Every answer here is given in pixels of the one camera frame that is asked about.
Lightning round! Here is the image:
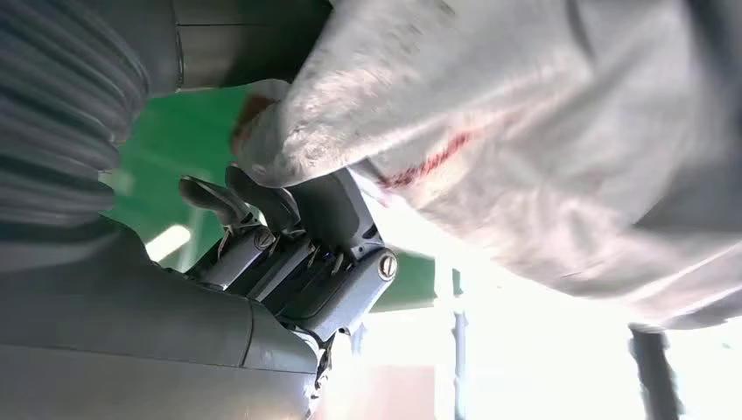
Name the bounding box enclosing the aluminium conveyor frame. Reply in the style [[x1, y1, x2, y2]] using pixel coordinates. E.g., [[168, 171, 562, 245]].
[[147, 0, 333, 95]]

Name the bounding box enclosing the green conveyor belt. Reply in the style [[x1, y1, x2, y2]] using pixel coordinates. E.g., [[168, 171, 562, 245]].
[[99, 85, 465, 315]]

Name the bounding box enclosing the dark metal post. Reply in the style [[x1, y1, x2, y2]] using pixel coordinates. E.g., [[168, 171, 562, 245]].
[[628, 324, 686, 420]]

